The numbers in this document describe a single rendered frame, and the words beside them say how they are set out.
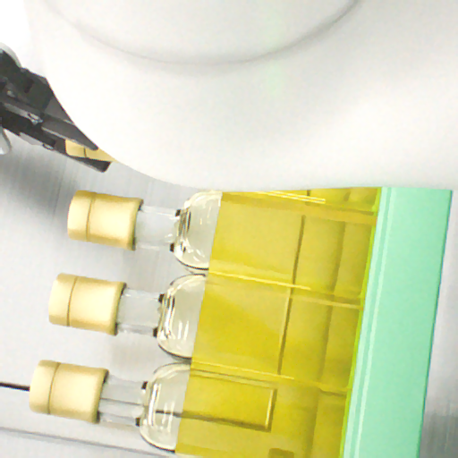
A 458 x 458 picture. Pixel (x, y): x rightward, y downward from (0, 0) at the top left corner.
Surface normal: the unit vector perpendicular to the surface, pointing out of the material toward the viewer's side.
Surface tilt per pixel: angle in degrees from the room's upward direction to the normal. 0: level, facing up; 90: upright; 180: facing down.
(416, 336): 90
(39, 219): 90
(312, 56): 134
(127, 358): 90
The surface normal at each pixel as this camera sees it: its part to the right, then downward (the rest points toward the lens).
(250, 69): 0.28, 0.87
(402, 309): -0.03, -0.27
